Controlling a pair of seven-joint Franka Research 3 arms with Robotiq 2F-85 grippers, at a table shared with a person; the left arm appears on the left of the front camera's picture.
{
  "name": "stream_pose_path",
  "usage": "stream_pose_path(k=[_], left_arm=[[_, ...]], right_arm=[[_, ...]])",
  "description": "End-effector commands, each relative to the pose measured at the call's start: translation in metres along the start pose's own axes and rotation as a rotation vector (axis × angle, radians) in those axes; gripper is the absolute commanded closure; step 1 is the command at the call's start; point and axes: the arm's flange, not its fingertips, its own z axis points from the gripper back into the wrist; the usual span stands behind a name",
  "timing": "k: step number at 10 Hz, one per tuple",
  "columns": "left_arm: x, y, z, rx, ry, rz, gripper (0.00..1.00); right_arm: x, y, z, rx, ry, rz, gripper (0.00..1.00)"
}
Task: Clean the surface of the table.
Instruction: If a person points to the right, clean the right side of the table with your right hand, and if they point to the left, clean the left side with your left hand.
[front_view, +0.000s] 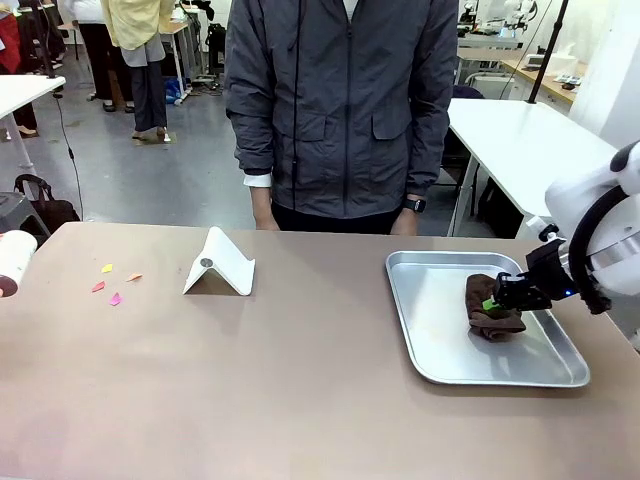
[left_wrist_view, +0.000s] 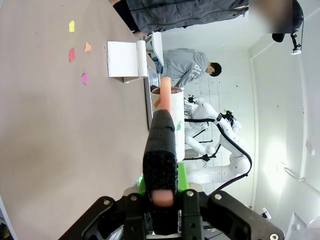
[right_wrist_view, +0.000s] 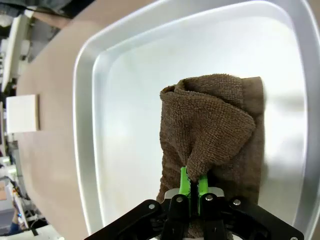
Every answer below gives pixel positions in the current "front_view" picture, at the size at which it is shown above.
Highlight white lint roller stand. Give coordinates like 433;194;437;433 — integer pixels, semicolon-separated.
181;225;257;298

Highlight grey stool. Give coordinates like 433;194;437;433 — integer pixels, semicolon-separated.
0;191;52;247

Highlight background desk with metal legs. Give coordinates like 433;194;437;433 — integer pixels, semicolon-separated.
158;19;204;96

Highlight wooden desk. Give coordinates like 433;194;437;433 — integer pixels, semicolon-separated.
499;57;576;106

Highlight thin black hanging cable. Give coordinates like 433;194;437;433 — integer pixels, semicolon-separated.
52;93;85;222

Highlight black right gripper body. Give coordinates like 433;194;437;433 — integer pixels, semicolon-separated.
524;239;577;302

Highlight black handbag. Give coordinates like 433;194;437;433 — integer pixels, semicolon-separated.
13;173;82;236

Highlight person in yellow jacket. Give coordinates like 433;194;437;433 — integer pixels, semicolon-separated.
99;0;176;144

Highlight black clamped pole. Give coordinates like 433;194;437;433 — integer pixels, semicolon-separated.
30;0;65;99

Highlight white table with clamp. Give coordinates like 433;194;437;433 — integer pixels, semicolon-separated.
0;74;67;169

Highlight person's left hand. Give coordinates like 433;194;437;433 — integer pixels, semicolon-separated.
390;209;419;237

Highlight silver metal tray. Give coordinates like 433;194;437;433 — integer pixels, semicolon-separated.
384;249;592;389

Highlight black trousers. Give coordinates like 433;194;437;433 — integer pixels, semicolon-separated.
271;199;405;236

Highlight brown cloth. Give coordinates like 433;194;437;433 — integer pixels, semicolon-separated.
464;272;528;346

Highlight red garment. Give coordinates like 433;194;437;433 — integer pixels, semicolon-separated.
0;14;22;74

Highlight person's right hand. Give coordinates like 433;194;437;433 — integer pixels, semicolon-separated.
249;185;282;232

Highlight black slanted stand pole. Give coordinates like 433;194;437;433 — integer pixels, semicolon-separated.
527;0;571;105

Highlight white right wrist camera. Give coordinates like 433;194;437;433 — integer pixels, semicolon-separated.
525;215;561;247

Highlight blue plastic bag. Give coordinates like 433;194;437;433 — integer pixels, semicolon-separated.
164;77;186;107

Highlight large white table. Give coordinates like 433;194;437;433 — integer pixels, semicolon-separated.
446;97;620;239

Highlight person in grey jacket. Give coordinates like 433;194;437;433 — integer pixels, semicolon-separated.
223;0;460;220

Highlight person in white top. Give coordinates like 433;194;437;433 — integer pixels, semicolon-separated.
62;0;136;114

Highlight lint roller with pink handle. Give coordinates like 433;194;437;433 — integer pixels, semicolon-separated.
0;229;39;300

